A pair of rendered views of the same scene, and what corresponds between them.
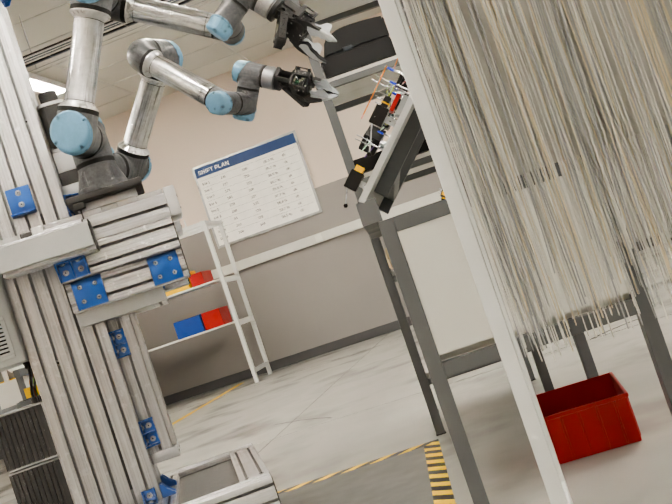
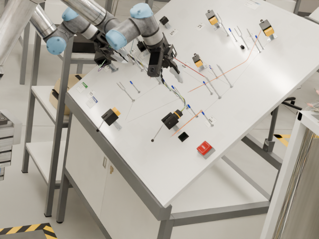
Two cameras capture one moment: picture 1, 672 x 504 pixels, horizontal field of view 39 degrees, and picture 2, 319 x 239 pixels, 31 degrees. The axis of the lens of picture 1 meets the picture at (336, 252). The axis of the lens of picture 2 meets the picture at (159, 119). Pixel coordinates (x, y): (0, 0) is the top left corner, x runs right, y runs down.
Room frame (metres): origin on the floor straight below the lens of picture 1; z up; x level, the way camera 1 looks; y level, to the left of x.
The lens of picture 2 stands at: (0.94, 1.07, 2.05)
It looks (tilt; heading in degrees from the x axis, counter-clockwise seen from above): 23 degrees down; 325
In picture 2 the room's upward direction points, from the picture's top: 11 degrees clockwise
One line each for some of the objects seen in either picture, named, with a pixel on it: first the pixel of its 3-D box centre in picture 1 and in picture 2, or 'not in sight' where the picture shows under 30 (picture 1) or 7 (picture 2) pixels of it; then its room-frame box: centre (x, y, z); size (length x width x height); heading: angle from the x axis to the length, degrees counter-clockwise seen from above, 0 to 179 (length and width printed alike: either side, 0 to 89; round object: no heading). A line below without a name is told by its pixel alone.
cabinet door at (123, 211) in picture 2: not in sight; (128, 217); (2.82, -0.15, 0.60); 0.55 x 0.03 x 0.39; 177
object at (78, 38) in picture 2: (390, 160); (82, 38); (3.95, -0.34, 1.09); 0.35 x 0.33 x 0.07; 177
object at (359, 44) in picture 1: (355, 52); not in sight; (3.91, -0.34, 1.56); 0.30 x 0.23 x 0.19; 89
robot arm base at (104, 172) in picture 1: (100, 177); not in sight; (2.86, 0.60, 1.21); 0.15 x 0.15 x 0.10
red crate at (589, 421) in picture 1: (579, 418); not in sight; (2.88, -0.53, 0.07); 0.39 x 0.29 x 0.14; 170
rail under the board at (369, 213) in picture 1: (373, 222); (109, 145); (3.09, -0.15, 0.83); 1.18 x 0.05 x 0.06; 177
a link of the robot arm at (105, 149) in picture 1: (87, 140); not in sight; (2.85, 0.60, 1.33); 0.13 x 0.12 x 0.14; 0
